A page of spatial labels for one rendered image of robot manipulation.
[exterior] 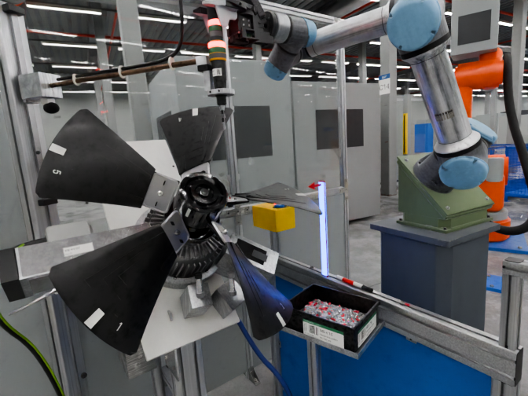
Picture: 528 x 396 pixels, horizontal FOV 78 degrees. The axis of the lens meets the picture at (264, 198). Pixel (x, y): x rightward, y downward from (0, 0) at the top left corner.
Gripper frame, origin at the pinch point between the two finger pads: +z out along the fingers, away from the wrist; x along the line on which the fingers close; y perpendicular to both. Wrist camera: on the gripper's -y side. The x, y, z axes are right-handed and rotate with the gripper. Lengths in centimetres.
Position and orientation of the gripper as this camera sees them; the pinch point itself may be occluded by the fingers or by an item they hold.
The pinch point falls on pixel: (202, 5)
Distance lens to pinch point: 92.4
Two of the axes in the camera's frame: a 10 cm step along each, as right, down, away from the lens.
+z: -8.1, 1.5, -5.7
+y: 0.7, 9.8, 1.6
